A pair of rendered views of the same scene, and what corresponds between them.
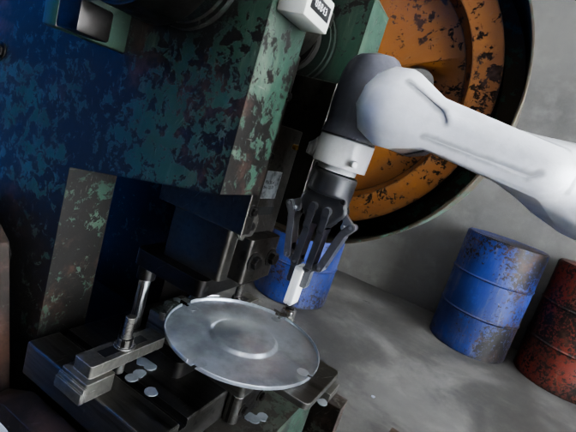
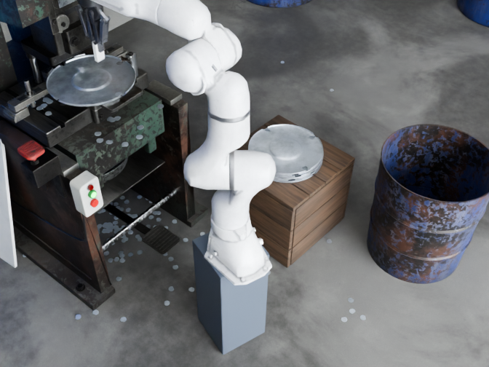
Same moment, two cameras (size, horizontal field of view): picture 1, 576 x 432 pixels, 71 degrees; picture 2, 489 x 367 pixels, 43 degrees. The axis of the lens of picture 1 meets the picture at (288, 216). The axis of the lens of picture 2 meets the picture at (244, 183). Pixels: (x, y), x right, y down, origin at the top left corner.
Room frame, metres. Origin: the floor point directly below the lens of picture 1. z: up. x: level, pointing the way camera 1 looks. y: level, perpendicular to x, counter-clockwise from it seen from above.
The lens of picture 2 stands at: (-0.83, -0.86, 1.95)
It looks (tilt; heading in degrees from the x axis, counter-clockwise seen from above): 44 degrees down; 13
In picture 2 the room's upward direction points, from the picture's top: 1 degrees clockwise
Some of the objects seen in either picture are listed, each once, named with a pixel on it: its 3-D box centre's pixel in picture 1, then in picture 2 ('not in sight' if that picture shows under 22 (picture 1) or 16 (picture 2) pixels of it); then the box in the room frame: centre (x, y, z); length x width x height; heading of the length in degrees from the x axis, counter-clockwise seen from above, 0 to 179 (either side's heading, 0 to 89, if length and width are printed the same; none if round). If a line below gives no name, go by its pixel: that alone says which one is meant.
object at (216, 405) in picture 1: (180, 355); (73, 92); (0.75, 0.13, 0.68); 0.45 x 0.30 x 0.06; 155
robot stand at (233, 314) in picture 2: not in sight; (231, 288); (0.38, -0.54, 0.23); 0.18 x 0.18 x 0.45; 46
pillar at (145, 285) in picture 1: (141, 292); (33, 63); (0.70, 0.22, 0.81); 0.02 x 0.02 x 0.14
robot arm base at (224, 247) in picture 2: not in sight; (237, 240); (0.35, -0.57, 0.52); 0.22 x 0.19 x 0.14; 46
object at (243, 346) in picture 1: (243, 336); (91, 79); (0.69, 0.01, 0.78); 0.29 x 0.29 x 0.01
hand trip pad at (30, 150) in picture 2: not in sight; (33, 157); (0.35, 0.06, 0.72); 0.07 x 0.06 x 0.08; 65
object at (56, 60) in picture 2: (201, 269); (61, 44); (0.75, 0.13, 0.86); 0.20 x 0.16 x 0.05; 155
